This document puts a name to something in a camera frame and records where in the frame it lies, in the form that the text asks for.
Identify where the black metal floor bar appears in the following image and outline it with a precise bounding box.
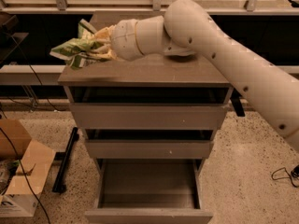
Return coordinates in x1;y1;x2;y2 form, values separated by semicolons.
52;127;79;193

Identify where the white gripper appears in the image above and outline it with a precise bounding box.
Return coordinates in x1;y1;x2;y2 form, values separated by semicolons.
89;19;143;61

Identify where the top grey drawer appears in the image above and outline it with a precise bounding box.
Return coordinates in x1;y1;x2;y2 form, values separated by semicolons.
65;86;232;130

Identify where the middle grey drawer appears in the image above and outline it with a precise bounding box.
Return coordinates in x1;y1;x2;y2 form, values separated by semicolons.
85;130;216;159

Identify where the open cardboard box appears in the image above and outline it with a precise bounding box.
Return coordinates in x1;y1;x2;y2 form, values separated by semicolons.
0;119;55;217

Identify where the bottom grey drawer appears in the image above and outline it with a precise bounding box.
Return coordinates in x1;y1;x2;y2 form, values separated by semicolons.
85;160;213;224

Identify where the green jalapeno chip bag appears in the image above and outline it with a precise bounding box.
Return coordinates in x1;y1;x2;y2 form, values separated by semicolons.
50;20;105;69

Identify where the black table leg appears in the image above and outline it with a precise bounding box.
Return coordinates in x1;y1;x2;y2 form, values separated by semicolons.
230;90;245;117

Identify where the black cable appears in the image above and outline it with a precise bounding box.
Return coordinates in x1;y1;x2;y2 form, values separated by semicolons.
271;165;299;189
0;31;60;224

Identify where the grey drawer cabinet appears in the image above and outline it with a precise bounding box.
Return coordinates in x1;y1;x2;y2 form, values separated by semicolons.
57;10;241;224

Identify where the black cable on left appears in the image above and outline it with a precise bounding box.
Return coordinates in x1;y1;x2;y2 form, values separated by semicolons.
0;31;60;224

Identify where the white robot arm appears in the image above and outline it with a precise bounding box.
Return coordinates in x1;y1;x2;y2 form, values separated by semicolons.
92;0;299;151

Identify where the black cable on right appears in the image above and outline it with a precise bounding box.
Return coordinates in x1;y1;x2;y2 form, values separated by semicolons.
271;165;299;189

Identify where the grey drawer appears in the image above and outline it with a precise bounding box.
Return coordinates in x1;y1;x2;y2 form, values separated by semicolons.
85;130;216;159
65;86;232;130
85;160;213;224

